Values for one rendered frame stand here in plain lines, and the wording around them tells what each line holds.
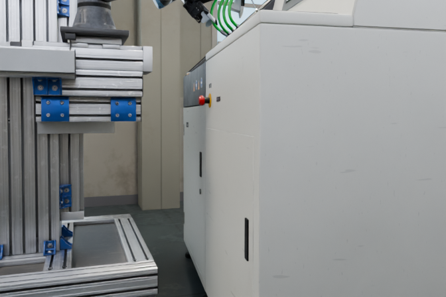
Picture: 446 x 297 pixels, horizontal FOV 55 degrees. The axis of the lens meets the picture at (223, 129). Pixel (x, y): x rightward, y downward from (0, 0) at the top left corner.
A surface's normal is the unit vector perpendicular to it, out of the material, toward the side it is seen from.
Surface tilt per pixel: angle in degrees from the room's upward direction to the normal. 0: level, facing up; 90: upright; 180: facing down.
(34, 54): 90
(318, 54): 90
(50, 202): 90
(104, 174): 90
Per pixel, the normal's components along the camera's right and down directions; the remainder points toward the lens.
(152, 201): 0.32, 0.04
